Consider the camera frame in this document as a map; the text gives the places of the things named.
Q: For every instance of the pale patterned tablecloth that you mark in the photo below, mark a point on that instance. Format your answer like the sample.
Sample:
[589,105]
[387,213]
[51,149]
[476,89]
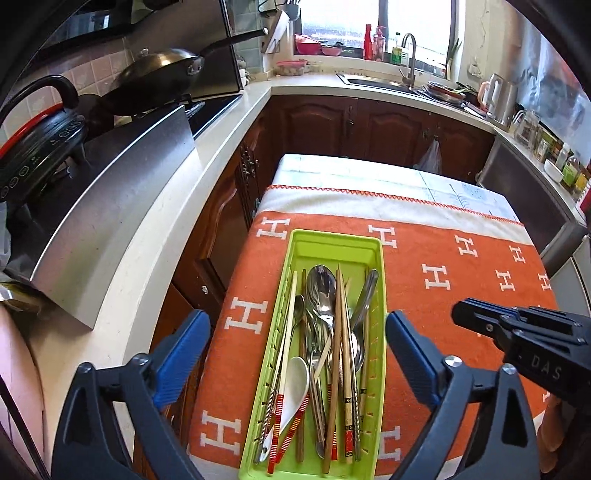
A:
[346,170]

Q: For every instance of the glass pitcher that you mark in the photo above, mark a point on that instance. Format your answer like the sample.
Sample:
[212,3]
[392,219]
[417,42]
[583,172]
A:
[526,129]

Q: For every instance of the white plastic bottle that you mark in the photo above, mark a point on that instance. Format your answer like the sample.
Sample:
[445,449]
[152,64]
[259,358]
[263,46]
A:
[561,157]

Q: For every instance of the pale cutting board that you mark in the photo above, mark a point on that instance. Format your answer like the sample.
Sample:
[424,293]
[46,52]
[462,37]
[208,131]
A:
[277,32]

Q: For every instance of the cream chopstick red striped end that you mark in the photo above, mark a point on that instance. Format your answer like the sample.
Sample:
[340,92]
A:
[293,429]
[288,323]

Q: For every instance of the steel kitchen sink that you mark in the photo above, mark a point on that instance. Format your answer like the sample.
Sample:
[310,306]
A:
[374,83]

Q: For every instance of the dark steel wok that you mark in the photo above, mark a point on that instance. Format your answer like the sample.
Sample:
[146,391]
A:
[157,69]

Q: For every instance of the steel electric kettle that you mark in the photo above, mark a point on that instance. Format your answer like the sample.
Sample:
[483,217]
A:
[501,101]

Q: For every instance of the small pink bowl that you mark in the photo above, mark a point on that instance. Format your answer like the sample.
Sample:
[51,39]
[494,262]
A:
[331,50]

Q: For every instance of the hanging plastic bag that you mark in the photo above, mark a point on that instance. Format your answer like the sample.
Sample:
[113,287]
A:
[431,159]

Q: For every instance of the silver foil wall sheet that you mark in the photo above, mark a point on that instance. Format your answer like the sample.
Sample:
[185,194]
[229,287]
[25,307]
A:
[554,87]

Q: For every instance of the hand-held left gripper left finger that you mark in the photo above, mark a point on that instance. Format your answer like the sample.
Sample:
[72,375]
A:
[184,350]

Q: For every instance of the black cooking pot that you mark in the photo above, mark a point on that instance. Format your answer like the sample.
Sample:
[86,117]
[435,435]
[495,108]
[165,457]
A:
[99,110]

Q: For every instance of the kitchen window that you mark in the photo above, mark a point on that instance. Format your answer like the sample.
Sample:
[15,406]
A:
[415,23]

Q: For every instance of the green-label bottle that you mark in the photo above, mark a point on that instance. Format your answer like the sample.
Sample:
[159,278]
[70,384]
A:
[571,175]

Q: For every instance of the grey refrigerator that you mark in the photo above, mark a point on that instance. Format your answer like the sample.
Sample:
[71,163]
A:
[575,277]

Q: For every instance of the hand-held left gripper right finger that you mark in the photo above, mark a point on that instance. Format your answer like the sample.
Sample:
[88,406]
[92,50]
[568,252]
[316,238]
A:
[408,350]

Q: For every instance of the pink-lidded food container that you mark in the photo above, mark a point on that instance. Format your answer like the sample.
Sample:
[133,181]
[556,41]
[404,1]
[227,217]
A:
[291,68]

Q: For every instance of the metal soup spoon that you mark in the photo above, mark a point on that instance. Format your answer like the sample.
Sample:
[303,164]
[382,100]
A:
[369,288]

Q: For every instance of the person's right hand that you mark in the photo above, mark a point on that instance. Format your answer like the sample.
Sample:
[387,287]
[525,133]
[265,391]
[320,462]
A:
[551,434]

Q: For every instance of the white bowl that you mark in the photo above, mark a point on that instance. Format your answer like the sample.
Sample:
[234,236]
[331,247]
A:
[554,171]

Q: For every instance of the green plastic utensil tray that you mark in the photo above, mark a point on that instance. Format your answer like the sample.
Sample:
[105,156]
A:
[332,244]

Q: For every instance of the white kitchen countertop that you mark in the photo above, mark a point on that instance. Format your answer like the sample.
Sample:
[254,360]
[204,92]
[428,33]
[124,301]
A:
[152,240]

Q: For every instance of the large metal spoon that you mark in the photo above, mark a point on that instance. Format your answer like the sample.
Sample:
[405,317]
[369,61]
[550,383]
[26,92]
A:
[322,288]

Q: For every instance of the orange printed blanket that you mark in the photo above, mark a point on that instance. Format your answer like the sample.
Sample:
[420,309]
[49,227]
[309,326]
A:
[438,323]

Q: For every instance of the green onion stalks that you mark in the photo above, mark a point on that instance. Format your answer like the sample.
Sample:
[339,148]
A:
[451,60]

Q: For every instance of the black range hood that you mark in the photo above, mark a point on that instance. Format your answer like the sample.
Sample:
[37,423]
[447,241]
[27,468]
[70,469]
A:
[69,18]

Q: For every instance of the green bottle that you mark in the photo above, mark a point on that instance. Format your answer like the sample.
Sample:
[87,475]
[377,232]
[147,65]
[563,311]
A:
[396,55]

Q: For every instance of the white ceramic spoon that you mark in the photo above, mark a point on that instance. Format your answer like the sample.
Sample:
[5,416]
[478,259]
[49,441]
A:
[295,383]

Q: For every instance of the red-label white tub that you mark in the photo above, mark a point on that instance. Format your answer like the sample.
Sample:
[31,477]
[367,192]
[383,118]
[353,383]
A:
[584,194]

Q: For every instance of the black electric pressure cooker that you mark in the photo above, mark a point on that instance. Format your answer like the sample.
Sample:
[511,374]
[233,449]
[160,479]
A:
[41,138]

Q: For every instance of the stack of dishes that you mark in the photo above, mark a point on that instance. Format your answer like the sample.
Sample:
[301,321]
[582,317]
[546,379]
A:
[443,92]

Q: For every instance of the wall power outlet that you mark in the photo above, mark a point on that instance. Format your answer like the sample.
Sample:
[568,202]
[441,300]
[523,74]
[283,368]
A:
[473,69]

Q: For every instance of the metal chopstick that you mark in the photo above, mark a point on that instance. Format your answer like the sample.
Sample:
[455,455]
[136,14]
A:
[318,415]

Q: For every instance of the bamboo chopstick patterned end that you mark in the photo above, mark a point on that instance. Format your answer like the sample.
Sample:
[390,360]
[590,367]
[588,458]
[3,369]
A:
[347,378]

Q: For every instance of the black gas cooktop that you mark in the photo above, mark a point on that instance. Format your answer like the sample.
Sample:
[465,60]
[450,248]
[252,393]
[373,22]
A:
[212,108]

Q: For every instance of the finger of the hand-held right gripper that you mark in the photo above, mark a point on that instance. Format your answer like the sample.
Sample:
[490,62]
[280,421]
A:
[480,321]
[494,310]

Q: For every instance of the stainless steel cabinet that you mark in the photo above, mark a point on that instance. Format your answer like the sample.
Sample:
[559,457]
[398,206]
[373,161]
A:
[526,198]

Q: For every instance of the steel seasoning pots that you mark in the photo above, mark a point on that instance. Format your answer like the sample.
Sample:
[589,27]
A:
[242,71]

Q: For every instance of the steel faucet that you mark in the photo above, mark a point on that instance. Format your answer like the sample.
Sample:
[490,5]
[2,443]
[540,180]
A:
[411,64]

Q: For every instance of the stainless steel guard panel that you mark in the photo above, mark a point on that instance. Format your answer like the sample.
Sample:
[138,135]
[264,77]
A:
[115,207]

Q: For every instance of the brown wooden chopstick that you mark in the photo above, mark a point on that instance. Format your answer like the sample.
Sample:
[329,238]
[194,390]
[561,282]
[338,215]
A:
[334,350]
[302,443]

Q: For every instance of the red pump bottle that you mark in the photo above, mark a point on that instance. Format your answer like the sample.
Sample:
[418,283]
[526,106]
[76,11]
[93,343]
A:
[379,46]

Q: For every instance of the condiment jar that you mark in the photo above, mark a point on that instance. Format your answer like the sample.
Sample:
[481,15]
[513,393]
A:
[544,147]

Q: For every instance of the pink plastic basin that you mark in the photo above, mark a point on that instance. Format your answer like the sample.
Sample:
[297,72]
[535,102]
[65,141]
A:
[307,45]

